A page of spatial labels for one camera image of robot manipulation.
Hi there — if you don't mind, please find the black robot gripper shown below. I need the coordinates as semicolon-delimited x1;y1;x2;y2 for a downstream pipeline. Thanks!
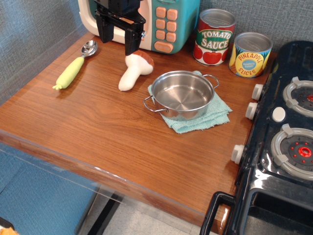
95;0;146;56

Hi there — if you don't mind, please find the white plush mushroom brown cap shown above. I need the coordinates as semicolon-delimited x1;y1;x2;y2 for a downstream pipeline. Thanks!
118;50;155;92

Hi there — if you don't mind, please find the teal toy microwave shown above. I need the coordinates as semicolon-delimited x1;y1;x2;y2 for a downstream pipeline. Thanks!
77;0;201;55

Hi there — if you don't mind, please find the small steel pot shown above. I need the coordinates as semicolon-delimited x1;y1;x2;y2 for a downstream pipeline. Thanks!
144;70;220;121

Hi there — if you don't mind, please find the tomato sauce can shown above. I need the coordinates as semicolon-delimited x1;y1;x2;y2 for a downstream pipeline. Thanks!
193;8;236;65

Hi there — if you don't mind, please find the teal folded cloth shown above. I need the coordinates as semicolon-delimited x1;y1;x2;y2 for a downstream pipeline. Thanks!
148;71;232;134

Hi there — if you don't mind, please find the pineapple slices can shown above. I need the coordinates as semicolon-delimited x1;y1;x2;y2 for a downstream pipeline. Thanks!
229;32;273;78

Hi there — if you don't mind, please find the black toy stove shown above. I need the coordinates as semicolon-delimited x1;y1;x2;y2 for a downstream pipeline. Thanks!
201;41;313;235

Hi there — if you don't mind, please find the orange plush toy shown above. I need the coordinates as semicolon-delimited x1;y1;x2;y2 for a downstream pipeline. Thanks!
0;227;19;235

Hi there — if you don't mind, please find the spoon with green handle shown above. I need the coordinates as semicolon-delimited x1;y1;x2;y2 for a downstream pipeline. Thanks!
52;40;98;90

